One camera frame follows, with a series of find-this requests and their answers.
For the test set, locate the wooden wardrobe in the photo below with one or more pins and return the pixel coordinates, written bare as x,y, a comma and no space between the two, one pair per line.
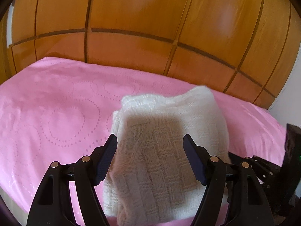
243,48

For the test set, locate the white knitted sweater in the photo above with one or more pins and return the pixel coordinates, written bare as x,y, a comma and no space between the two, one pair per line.
150,180

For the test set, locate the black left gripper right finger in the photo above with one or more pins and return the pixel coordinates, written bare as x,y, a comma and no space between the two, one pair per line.
248,204

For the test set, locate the pink bed cover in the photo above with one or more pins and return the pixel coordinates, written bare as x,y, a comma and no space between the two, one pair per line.
61,110

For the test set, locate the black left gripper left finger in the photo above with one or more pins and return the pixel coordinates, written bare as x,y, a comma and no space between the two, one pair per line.
52,202

